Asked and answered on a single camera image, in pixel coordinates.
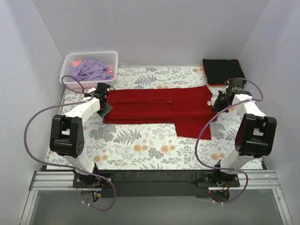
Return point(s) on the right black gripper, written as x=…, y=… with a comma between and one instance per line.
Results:
x=220, y=103

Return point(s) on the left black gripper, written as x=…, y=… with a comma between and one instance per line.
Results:
x=104, y=109

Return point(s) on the red t shirt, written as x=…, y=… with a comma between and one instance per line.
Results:
x=189, y=109

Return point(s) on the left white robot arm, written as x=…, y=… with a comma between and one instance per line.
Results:
x=67, y=136

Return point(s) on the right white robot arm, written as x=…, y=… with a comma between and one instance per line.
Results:
x=255, y=136

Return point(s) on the folded black t shirt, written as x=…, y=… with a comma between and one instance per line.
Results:
x=219, y=71

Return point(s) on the purple t shirt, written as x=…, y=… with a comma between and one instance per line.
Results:
x=91, y=70

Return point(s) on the white plastic laundry basket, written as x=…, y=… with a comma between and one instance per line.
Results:
x=108, y=58

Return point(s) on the floral patterned table mat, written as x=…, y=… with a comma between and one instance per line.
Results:
x=156, y=146

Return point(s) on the pink t shirt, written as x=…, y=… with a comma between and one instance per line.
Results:
x=76, y=63

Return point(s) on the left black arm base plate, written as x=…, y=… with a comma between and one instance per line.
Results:
x=89, y=181

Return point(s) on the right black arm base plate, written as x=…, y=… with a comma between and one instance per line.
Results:
x=220, y=180

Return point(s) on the aluminium frame rail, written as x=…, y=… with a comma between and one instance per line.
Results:
x=63, y=180

